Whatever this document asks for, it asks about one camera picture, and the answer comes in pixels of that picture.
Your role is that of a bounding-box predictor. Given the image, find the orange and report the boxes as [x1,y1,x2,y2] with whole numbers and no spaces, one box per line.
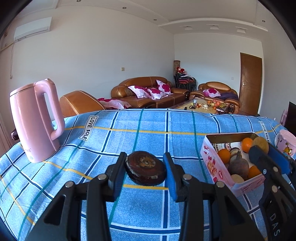
[217,149,231,164]
[248,165,261,179]
[241,138,253,153]

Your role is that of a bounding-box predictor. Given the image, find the large brown round fruit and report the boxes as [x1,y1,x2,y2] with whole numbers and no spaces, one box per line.
[228,151,249,180]

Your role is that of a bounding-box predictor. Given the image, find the small yellow round fruit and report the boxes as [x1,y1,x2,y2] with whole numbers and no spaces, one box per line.
[252,137,269,154]

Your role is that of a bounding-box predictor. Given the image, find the pink cartoon cup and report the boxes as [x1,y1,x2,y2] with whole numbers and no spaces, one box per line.
[274,130,296,158]

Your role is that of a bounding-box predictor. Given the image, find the black television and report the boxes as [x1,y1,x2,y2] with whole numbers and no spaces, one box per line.
[284,102,296,136]

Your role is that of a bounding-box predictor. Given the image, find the pink cookie tin box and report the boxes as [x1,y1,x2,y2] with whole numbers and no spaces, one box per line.
[200,132,265,197]

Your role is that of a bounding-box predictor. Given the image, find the pink electric kettle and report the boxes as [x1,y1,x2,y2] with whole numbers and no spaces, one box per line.
[10,79,65,163]

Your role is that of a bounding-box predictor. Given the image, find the wooden coffee table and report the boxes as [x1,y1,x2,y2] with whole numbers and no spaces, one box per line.
[171,97,230,114]

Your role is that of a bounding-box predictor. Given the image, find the brown leather armchair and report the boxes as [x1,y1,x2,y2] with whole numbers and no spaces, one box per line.
[189,81,240,114]

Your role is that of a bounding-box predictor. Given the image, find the pink flower pillow armchair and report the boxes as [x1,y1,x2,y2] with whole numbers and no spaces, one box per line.
[203,88,221,98]

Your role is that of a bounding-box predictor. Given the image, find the brown wooden door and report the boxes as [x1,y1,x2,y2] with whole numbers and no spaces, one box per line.
[239,53,263,115]

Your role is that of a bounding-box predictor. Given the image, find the stacked dark chairs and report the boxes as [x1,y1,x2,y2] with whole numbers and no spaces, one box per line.
[174,73,197,91]

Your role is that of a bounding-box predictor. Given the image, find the brown leather chair near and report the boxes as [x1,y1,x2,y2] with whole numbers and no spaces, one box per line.
[59,90,105,118]

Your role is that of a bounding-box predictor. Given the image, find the pink flower blanket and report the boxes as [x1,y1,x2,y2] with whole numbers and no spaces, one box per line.
[97,98,132,109]

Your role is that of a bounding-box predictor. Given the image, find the pink flower pillow right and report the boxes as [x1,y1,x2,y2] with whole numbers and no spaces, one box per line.
[156,80,171,95]

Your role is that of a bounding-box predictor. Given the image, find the pink flower pillow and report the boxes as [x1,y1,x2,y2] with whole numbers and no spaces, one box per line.
[128,85,150,99]
[147,87,168,100]
[156,80,171,95]

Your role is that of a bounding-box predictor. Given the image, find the pink flower pillow middle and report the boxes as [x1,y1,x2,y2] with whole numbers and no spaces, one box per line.
[147,87,168,100]

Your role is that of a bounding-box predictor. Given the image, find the tall patterned floor vase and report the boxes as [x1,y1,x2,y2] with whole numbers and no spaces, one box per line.
[173,60,181,75]

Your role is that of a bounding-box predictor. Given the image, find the pink flower pillow left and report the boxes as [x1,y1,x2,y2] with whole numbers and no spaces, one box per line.
[128,85,150,99]

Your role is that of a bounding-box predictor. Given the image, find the brown leather long sofa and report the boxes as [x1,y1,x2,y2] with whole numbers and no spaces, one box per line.
[111,76,190,108]

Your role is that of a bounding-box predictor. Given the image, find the white air conditioner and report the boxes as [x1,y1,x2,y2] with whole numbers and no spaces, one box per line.
[14,17,52,42]

